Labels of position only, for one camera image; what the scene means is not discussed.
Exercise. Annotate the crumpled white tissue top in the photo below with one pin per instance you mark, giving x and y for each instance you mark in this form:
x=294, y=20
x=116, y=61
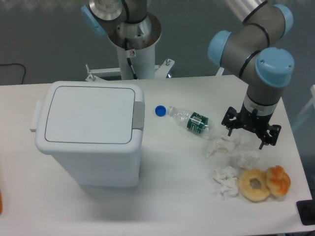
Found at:
x=219, y=142

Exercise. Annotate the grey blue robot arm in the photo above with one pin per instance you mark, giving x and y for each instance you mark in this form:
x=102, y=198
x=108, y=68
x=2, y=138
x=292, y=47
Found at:
x=250, y=55

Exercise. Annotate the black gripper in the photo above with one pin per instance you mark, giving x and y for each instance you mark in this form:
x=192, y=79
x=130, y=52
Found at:
x=251, y=121

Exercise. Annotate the crumpled white tissue bottom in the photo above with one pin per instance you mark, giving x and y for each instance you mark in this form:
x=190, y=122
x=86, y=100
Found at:
x=227, y=179

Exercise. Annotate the white frame at right edge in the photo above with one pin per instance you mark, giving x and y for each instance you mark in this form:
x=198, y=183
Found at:
x=305, y=113

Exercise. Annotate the blue bottle cap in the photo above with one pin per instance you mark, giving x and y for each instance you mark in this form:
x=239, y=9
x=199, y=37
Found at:
x=160, y=111

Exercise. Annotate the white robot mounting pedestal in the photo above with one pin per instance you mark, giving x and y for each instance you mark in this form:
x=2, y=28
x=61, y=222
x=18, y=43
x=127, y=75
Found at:
x=133, y=31

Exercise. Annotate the crumpled white tissue middle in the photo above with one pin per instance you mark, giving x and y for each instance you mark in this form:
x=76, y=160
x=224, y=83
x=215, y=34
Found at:
x=245, y=159

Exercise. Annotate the twisted orange bread roll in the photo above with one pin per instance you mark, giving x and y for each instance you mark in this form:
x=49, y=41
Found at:
x=278, y=181

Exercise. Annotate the grey trash can push button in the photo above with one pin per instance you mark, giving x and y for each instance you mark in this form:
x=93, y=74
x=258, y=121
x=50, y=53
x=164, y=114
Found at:
x=138, y=115

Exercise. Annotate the orange object at left edge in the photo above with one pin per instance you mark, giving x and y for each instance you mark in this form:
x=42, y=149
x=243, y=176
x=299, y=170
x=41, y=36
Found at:
x=1, y=203

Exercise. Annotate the crumpled white tissue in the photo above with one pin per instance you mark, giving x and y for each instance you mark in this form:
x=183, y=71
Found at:
x=227, y=179
x=219, y=142
x=245, y=159

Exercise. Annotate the white plastic trash can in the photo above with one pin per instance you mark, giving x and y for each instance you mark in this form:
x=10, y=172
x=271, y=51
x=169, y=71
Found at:
x=87, y=128

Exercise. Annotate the ring doughnut bread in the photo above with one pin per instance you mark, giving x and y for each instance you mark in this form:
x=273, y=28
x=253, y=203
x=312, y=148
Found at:
x=252, y=185

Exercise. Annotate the crushed clear plastic bottle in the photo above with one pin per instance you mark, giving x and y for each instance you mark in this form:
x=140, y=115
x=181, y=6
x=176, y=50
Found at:
x=193, y=122

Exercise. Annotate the black device at table edge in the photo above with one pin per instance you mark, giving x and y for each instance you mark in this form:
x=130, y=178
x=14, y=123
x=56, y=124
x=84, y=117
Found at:
x=306, y=210

